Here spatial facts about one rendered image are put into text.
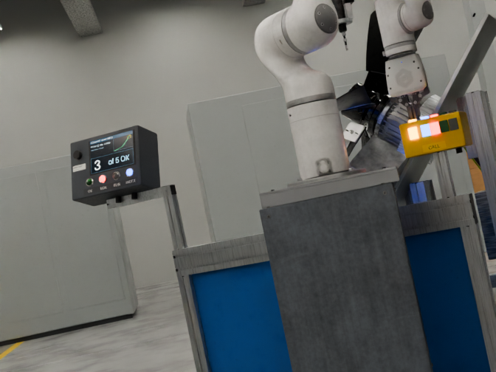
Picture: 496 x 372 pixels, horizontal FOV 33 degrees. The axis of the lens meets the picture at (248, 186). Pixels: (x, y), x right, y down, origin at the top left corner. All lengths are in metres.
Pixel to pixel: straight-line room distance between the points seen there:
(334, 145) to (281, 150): 6.22
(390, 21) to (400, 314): 0.80
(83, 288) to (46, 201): 1.06
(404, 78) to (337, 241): 0.58
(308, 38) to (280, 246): 0.48
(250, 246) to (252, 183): 5.71
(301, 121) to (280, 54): 0.18
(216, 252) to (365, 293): 0.73
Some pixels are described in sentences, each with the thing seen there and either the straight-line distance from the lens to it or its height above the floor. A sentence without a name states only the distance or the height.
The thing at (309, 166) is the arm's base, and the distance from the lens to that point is 1.97.
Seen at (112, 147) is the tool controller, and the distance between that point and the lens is 2.62.
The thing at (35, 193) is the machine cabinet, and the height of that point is 1.60.
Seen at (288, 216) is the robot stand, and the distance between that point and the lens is 1.88.
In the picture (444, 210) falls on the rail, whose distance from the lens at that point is 2.26.
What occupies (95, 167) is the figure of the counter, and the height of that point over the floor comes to 1.16.
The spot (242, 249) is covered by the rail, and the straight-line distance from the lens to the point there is 2.46.
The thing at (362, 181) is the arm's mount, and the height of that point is 0.95.
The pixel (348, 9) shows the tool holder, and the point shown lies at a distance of 2.74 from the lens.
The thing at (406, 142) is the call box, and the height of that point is 1.02.
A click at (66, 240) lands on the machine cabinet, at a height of 1.00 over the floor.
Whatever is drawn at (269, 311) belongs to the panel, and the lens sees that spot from 2.47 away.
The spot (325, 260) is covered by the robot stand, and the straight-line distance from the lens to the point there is 1.88.
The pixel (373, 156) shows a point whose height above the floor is 1.02.
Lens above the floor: 0.94
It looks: 2 degrees up
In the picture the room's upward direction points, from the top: 12 degrees counter-clockwise
